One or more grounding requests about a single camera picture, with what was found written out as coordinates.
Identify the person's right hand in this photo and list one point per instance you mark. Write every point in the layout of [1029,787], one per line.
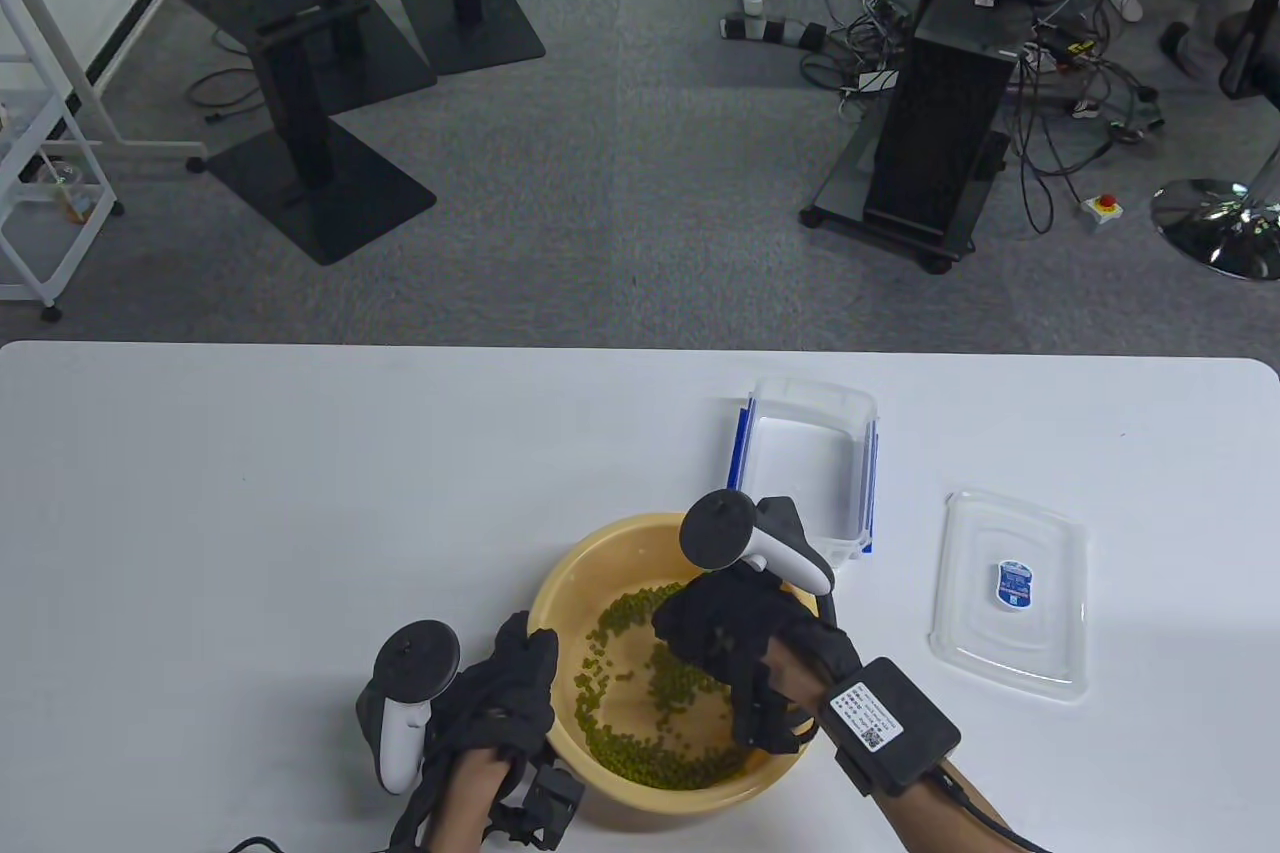
[730,623]

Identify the person's left hand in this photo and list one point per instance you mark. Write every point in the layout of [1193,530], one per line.
[505,698]

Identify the black and white controller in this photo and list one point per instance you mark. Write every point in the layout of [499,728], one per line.
[400,728]
[720,528]

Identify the green mung beans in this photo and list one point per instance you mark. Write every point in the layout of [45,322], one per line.
[630,758]

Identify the clear container with blue clips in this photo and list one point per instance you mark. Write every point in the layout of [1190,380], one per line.
[800,463]

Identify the yellow plastic basin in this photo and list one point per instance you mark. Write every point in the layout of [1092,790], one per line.
[650,801]

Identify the clear lid with blue label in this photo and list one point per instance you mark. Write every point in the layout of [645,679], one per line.
[1010,633]

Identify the person's left forearm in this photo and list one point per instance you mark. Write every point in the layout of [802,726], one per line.
[460,808]

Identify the person's right forearm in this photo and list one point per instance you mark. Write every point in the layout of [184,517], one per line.
[940,818]

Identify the black rolling cart base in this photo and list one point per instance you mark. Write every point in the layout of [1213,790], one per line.
[850,193]

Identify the black computer tower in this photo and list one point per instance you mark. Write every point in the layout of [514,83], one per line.
[940,123]

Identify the red emergency stop button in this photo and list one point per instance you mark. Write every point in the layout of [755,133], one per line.
[1100,211]

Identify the grey power strip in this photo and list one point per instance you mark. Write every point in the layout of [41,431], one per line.
[760,29]

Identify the chrome chair base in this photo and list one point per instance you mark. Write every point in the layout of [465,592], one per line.
[1215,233]

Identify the small clear bottle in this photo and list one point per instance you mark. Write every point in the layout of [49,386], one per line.
[72,203]

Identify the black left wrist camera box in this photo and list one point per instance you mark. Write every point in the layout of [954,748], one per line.
[550,803]

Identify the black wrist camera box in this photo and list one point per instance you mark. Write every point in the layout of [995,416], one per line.
[900,723]
[550,803]

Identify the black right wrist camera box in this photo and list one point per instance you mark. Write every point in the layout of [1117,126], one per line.
[900,723]

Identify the black stand with tilted frame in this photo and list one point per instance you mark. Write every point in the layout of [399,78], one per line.
[300,143]

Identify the white whiteboard frame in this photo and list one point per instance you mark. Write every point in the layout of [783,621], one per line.
[150,146]

